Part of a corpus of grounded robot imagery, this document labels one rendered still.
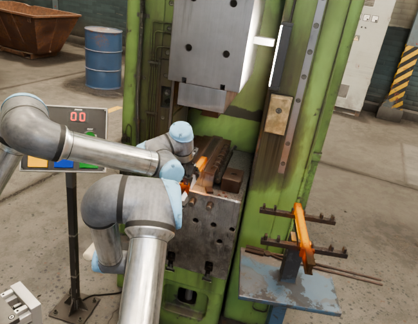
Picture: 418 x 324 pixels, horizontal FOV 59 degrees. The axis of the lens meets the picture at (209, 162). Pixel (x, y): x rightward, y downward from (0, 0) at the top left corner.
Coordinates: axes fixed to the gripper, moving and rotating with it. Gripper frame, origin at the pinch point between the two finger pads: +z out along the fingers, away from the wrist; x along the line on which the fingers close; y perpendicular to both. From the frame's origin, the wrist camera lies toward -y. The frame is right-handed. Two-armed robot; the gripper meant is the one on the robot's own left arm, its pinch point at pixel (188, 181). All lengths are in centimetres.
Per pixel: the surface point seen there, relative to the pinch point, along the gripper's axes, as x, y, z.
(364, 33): 133, -479, 232
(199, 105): -2.9, -26.9, -16.4
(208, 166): 3.6, -16.9, 11.6
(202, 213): 6.2, 1.4, 21.7
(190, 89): -7.1, -29.7, -21.4
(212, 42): -1, -39, -38
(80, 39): -472, -573, 423
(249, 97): 13, -66, 12
